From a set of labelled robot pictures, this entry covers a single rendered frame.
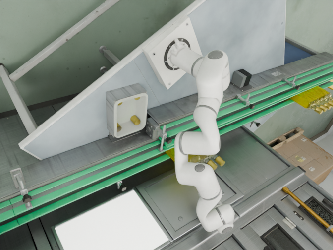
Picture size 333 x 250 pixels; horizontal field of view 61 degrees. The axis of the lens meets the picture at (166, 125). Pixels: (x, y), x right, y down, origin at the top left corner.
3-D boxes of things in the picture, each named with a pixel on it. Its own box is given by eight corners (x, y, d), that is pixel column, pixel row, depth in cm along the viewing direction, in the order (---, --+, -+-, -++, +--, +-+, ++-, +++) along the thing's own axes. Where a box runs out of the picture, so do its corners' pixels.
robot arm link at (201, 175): (228, 166, 113) (194, 163, 121) (214, 126, 101) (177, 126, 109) (216, 200, 103) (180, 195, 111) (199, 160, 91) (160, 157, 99)
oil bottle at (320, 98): (293, 91, 220) (326, 111, 203) (296, 85, 216) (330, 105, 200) (297, 90, 222) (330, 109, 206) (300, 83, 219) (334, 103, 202)
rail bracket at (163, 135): (150, 143, 149) (164, 158, 141) (153, 118, 138) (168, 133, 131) (155, 141, 150) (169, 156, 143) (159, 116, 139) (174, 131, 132)
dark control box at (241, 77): (230, 81, 183) (240, 88, 179) (233, 70, 178) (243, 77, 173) (239, 79, 188) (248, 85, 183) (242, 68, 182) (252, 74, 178)
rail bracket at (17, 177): (11, 179, 122) (26, 219, 109) (1, 152, 111) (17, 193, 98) (23, 174, 124) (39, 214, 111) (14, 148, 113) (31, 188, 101)
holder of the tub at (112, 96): (106, 136, 146) (114, 145, 142) (105, 91, 128) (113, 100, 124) (135, 125, 155) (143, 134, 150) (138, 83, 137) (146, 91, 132)
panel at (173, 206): (50, 230, 127) (81, 302, 107) (49, 226, 125) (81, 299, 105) (202, 157, 172) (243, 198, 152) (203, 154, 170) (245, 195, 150)
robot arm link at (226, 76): (193, 83, 126) (218, 99, 116) (188, 59, 116) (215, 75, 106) (209, 71, 128) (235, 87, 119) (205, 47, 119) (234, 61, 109)
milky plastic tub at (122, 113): (106, 129, 142) (114, 139, 137) (105, 92, 128) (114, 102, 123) (137, 118, 151) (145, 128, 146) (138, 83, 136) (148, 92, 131)
